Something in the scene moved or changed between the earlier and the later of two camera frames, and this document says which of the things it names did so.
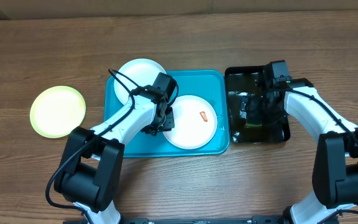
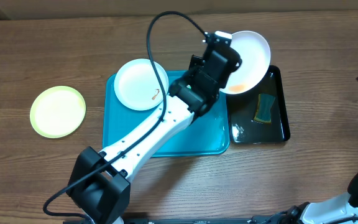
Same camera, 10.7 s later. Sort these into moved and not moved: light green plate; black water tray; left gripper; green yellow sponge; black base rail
Moved: green yellow sponge; left gripper
Not moved: black water tray; light green plate; black base rail
